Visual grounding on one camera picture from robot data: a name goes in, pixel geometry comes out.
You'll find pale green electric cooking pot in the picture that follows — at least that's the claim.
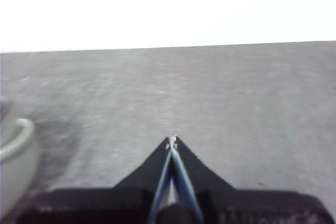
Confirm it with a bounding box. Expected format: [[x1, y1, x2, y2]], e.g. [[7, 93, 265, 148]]
[[0, 98, 40, 217]]

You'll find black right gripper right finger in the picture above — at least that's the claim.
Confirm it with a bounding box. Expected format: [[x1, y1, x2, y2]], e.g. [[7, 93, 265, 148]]
[[171, 135, 235, 222]]

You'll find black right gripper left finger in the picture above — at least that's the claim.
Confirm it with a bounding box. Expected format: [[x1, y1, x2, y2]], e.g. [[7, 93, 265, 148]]
[[112, 136, 173, 222]]

